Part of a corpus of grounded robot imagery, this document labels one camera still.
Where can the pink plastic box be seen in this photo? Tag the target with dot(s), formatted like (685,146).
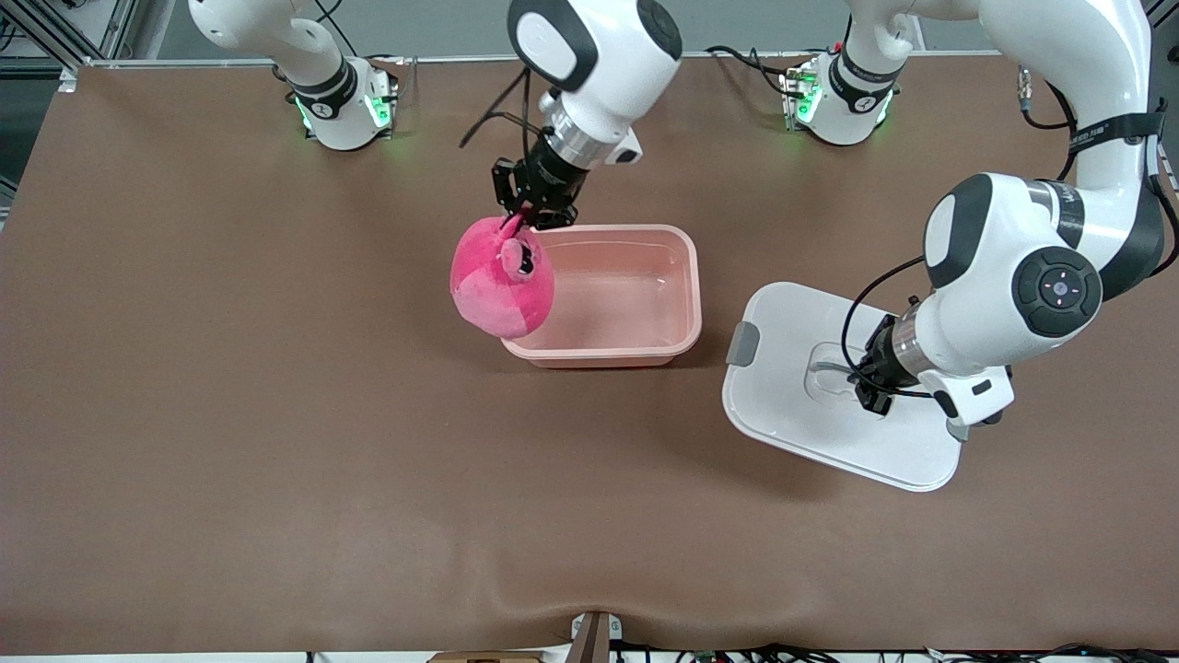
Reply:
(626,295)

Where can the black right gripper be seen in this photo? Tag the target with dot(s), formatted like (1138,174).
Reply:
(545,184)

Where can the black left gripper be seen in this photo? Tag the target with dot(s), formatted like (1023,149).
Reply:
(881,366)

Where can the wooden camera mount post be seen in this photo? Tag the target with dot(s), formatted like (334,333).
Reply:
(594,640)

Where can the brown cardboard piece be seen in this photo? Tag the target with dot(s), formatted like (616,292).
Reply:
(484,657)

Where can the aluminium frame profile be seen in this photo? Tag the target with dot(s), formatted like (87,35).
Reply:
(118,23)

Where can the aluminium table edge rail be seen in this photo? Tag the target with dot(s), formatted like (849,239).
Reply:
(442,58)

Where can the white box lid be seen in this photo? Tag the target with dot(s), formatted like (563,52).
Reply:
(811,433)

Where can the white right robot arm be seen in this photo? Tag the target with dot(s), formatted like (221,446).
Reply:
(599,46)

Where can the pink plush toy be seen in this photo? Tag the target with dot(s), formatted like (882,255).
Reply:
(497,295)

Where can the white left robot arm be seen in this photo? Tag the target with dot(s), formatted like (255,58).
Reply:
(1013,276)

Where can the brown table mat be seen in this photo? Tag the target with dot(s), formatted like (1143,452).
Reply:
(589,506)

